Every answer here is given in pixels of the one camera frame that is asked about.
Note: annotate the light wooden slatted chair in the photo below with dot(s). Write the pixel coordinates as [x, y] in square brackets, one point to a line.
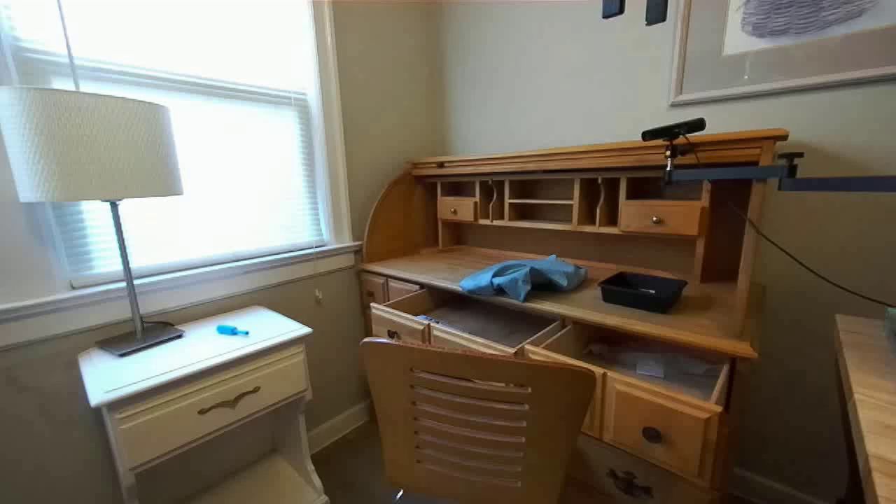
[466, 420]

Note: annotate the wide open desk drawer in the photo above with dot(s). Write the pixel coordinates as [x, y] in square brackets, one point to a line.
[484, 322]

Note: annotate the wooden roll-top desk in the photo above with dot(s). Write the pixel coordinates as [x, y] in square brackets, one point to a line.
[654, 315]

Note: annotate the light wooden table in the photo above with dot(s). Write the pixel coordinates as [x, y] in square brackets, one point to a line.
[872, 402]

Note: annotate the deep open desk drawer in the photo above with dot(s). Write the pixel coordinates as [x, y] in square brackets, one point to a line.
[654, 430]

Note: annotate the framed wall picture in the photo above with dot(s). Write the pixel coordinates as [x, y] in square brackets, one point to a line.
[802, 52]

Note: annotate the white nightstand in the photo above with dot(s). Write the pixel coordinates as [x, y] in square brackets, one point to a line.
[186, 402]

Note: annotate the white window blind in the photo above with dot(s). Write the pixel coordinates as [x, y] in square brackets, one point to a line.
[234, 170]

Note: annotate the white shade table lamp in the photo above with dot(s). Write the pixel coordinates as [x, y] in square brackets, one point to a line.
[85, 142]

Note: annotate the blue cloth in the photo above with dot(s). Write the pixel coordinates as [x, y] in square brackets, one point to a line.
[521, 276]

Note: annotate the black wall item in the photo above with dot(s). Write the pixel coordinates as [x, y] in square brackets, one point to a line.
[612, 6]
[655, 10]

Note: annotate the black bar camera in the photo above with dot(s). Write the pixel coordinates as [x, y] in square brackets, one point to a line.
[673, 129]

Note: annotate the small blue marker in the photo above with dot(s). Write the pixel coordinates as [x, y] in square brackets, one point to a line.
[230, 329]

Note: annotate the white window frame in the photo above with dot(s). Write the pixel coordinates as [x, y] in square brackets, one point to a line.
[323, 112]

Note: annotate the black plastic tray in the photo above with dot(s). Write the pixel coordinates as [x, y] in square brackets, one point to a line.
[644, 292]

